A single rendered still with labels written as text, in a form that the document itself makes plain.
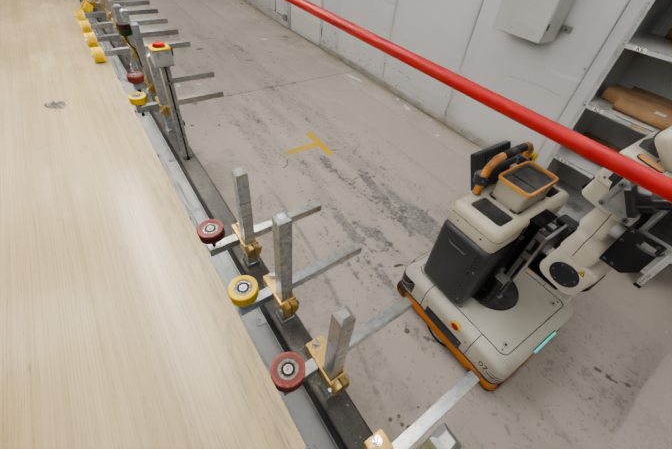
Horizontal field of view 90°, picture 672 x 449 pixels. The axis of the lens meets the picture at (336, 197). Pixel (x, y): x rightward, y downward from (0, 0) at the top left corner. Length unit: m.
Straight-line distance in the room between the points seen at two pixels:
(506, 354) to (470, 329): 0.17
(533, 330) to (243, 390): 1.43
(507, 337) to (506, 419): 0.38
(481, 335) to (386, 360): 0.48
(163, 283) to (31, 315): 0.29
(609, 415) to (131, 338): 2.08
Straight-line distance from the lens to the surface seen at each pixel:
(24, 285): 1.20
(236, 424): 0.85
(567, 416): 2.17
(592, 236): 1.49
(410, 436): 0.95
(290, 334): 1.12
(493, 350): 1.78
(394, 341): 1.95
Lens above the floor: 1.72
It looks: 42 degrees down
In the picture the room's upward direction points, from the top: 7 degrees clockwise
